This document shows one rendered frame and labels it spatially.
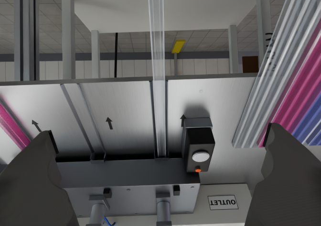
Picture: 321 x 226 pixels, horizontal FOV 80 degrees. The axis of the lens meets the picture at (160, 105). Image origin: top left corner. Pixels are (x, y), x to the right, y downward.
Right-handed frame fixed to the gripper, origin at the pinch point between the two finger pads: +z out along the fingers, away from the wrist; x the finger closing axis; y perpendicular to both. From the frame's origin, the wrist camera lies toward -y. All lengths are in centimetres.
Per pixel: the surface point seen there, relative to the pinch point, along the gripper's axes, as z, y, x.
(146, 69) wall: 298, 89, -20
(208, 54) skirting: 314, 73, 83
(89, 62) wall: 298, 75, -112
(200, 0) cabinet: 68, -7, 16
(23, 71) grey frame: 37, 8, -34
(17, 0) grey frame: 45, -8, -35
